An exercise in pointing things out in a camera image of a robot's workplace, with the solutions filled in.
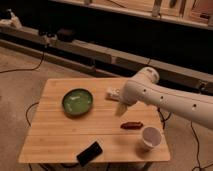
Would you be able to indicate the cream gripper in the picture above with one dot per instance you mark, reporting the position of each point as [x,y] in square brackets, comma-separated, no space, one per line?
[121,109]

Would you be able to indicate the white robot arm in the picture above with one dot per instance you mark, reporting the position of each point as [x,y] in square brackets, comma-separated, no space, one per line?
[143,86]

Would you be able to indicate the green ceramic bowl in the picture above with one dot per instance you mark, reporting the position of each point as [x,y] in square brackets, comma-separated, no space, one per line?
[77,102]

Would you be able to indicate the white rectangular box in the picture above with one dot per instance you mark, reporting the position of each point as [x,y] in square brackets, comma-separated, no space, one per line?
[112,93]

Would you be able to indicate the black rectangular phone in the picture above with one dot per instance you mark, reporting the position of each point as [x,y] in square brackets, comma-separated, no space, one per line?
[89,154]

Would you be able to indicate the wooden table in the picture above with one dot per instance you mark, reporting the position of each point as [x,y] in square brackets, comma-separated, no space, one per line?
[55,138]

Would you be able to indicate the dark device on ledge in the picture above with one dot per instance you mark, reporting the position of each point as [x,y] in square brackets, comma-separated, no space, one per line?
[66,35]

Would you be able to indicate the white object top left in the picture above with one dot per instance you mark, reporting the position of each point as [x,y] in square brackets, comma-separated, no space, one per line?
[13,21]

